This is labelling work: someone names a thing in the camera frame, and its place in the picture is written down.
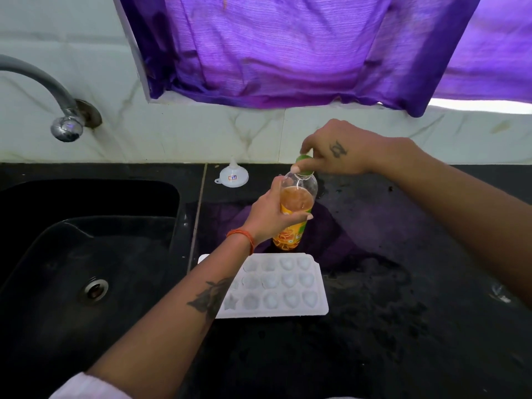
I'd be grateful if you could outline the person's right hand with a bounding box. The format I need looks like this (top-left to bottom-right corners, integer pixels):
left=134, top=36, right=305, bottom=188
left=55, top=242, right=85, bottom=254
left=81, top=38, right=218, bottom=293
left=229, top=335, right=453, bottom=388
left=290, top=118, right=416, bottom=177

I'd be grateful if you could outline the person's left hand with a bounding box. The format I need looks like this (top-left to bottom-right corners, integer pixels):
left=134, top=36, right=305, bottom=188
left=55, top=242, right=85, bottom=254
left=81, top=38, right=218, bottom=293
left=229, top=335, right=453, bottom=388
left=241, top=175, right=315, bottom=245

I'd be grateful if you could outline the orange juice bottle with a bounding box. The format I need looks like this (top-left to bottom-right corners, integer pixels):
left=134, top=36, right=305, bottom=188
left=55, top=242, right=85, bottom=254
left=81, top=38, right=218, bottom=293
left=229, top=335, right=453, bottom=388
left=272, top=170, right=319, bottom=252

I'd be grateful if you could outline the white plastic funnel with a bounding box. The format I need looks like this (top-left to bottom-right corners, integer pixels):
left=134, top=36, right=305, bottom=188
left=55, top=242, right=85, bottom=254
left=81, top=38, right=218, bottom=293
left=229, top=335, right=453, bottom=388
left=214, top=157, right=250, bottom=189

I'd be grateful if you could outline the green bottle cap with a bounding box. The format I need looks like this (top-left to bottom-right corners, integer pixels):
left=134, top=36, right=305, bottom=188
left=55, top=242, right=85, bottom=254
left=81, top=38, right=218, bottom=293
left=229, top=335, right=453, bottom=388
left=295, top=154, right=315, bottom=177

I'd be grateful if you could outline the white ice tray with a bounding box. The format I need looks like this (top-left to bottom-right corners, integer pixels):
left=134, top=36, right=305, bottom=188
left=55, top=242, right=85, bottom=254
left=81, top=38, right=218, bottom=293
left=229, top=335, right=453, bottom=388
left=197, top=252, right=330, bottom=320

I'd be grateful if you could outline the person's left forearm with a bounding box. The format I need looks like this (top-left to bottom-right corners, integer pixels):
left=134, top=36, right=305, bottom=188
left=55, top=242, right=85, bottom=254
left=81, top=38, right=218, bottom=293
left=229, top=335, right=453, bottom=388
left=85, top=230, right=257, bottom=399

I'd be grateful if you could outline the person's right forearm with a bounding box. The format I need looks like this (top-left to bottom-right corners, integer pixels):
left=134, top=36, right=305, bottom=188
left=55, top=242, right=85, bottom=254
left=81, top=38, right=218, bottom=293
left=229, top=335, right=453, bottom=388
left=374, top=139, right=532, bottom=312

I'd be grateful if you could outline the purple curtain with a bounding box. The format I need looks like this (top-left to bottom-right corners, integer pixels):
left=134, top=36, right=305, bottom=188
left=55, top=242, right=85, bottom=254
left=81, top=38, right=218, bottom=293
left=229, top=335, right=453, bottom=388
left=117, top=0, right=532, bottom=118

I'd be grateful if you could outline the metal sink drain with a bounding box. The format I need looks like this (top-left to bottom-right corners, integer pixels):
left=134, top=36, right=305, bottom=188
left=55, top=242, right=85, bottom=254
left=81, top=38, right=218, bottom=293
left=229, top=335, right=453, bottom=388
left=83, top=278, right=110, bottom=303

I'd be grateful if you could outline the black sink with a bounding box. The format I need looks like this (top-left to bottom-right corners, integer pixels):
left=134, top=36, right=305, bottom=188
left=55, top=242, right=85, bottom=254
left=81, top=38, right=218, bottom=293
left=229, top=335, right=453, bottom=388
left=0, top=178, right=186, bottom=399

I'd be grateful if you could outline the pale pink shirt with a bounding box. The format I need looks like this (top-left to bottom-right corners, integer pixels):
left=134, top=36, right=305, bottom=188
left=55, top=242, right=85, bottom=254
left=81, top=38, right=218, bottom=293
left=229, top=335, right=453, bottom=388
left=49, top=371, right=133, bottom=399

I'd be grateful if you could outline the red thread bracelet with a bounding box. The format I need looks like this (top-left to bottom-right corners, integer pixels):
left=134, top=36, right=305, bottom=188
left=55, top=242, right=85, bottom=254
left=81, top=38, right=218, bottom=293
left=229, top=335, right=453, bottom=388
left=226, top=228, right=257, bottom=256

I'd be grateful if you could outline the chrome wall tap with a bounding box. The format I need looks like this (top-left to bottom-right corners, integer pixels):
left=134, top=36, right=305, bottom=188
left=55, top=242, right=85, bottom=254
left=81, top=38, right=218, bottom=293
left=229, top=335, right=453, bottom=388
left=0, top=53, right=103, bottom=143

